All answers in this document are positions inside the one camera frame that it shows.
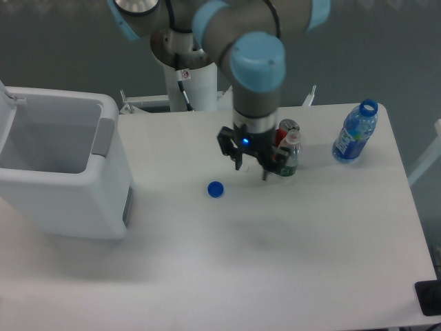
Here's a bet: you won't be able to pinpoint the blue bottle cap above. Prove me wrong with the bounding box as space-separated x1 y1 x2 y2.
207 181 225 199

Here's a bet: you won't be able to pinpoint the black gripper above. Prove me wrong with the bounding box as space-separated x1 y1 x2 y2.
217 112 289 181

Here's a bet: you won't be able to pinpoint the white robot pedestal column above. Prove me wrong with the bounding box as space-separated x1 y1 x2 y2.
163 63 218 112

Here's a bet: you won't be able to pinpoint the clear green-label plastic bottle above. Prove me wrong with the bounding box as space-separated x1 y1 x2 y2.
278 129 301 177

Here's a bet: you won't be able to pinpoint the white frame at right edge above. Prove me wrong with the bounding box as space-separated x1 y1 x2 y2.
407 119 440 187

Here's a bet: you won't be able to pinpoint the blue drink bottle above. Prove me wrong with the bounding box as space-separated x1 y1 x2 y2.
332 99 378 163

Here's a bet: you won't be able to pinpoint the black device at edge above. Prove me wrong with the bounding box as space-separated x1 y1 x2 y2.
414 280 440 317

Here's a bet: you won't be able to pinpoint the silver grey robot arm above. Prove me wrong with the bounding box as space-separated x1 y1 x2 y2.
108 1 331 174

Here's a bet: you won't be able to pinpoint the white trash can lid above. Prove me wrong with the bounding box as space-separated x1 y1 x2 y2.
0 82 27 150

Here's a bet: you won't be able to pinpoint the white trash can body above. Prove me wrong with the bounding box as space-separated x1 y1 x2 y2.
1 86 133 239

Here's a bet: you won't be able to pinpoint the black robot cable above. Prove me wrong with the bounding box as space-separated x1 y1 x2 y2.
173 52 196 112

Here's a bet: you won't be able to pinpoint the white metal base frame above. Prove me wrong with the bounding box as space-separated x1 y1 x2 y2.
119 84 318 115

